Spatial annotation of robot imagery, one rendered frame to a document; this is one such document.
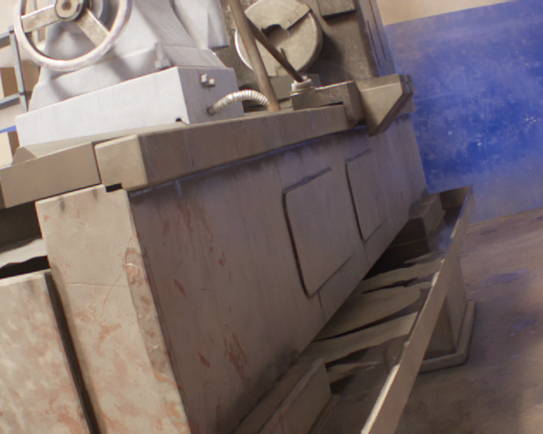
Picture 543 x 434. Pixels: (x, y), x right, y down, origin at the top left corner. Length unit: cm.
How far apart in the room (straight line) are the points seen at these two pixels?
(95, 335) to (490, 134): 556
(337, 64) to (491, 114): 333
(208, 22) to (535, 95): 472
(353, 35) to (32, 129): 173
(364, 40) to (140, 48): 165
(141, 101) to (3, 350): 63
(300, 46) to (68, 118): 150
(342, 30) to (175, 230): 217
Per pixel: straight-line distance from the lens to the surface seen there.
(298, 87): 227
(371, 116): 238
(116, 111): 165
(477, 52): 653
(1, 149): 703
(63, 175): 108
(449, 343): 317
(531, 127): 653
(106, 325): 109
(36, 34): 184
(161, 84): 162
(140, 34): 170
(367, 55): 326
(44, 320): 110
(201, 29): 194
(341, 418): 142
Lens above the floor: 79
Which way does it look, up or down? 4 degrees down
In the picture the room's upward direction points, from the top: 13 degrees counter-clockwise
